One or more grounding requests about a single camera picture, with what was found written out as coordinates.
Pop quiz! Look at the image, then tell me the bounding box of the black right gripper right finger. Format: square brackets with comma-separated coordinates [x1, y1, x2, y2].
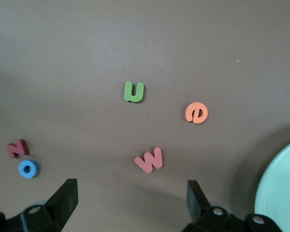
[182, 180, 282, 232]

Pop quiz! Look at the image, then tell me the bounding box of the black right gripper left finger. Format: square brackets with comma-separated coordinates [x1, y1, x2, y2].
[0, 178, 78, 232]

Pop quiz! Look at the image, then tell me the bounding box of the pink foam letter w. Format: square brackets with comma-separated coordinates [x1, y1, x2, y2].
[134, 146, 163, 174]

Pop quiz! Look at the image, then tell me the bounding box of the orange foam letter e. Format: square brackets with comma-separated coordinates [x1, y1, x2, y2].
[185, 101, 209, 124]

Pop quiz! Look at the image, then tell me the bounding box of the green foam letter u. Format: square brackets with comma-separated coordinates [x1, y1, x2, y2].
[123, 81, 145, 103]

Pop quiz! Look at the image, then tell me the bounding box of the blue foam letter o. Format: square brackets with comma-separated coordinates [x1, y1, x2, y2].
[17, 159, 41, 179]

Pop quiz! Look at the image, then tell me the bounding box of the dark red foam letter z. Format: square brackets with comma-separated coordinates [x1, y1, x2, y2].
[6, 139, 29, 159]

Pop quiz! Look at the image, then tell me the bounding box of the green plate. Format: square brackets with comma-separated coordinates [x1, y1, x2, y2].
[254, 137, 290, 232]

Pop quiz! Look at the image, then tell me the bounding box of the brown table cover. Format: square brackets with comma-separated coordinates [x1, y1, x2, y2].
[0, 0, 290, 232]

